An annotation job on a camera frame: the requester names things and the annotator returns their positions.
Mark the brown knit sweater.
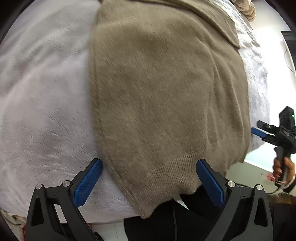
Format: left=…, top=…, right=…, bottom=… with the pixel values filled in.
left=89, top=1, right=250, bottom=218

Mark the beige knit item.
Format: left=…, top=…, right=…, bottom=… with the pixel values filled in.
left=231, top=0, right=256, bottom=22

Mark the person right hand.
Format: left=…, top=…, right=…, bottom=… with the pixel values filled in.
left=272, top=156, right=296, bottom=188

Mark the lavender plush bed blanket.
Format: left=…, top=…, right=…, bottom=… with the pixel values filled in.
left=1, top=1, right=269, bottom=223

